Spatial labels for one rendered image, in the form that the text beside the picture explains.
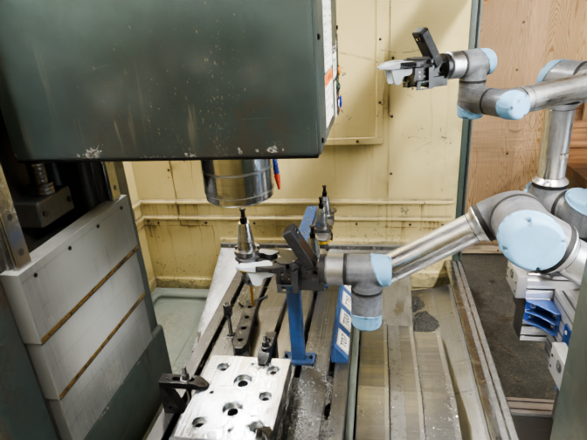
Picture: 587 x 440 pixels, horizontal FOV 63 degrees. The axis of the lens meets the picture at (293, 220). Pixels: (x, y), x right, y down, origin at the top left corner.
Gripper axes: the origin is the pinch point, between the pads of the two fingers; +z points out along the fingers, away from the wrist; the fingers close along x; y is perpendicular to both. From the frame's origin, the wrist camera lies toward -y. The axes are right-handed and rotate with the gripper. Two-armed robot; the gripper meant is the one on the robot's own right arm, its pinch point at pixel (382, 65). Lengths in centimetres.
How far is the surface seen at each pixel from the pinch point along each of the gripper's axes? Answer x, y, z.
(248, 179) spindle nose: -23, 17, 45
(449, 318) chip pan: 19, 106, -44
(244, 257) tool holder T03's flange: -17, 38, 47
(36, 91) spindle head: -8, -3, 82
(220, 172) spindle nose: -21, 15, 51
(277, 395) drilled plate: -25, 75, 44
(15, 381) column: -16, 56, 101
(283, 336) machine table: 8, 83, 31
